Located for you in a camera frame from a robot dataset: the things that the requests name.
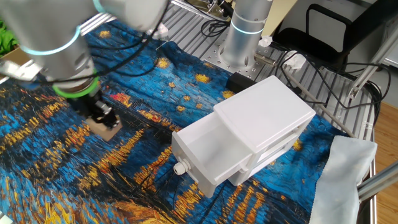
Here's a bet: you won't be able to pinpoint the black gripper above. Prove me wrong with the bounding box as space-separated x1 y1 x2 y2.
73 90 121 130

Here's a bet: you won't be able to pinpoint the wooden cube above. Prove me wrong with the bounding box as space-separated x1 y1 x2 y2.
85 116 123 142

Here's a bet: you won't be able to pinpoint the white plastic box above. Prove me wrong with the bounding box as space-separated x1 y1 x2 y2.
171 111 254 198

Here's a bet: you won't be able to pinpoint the white plastic drawer cabinet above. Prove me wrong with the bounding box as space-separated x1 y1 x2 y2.
213 75 317 187

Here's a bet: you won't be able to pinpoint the white closed drawer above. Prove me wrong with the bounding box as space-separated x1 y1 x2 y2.
228 130 301 187

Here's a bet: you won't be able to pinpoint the starry night painted tablecloth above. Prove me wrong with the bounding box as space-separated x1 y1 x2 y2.
0 20 352 224

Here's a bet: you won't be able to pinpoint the white power strip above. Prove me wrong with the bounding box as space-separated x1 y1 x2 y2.
151 23 169 40

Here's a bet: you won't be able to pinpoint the cardboard box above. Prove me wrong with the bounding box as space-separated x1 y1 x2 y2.
0 46 32 68

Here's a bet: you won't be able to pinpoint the green cloth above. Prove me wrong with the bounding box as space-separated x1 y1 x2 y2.
0 18 19 58

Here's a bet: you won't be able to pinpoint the black power adapter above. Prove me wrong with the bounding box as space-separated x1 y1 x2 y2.
225 72 257 94

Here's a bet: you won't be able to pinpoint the crumpled white tissue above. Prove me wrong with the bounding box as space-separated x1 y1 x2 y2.
257 35 274 48
284 51 307 70

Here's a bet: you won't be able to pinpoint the beige cardboard sheet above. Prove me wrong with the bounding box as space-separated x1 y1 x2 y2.
261 0 298 38

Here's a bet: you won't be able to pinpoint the black office chair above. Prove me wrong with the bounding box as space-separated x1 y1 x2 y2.
273 2 398 71

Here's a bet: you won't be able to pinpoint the light grey cloth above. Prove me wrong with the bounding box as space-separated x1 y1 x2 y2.
308 135 379 224

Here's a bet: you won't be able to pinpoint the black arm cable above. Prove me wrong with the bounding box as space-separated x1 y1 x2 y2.
30 0 172 86

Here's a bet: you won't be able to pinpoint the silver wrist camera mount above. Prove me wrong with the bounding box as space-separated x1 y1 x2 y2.
0 58 44 82

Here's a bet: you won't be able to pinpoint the black cable coil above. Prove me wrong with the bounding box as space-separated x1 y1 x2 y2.
200 18 233 38

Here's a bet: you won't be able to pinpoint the aluminium frame strut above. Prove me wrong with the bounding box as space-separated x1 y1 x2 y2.
357 161 398 202
348 27 398 100

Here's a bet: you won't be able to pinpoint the black table cables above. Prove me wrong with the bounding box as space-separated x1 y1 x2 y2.
273 46 392 110

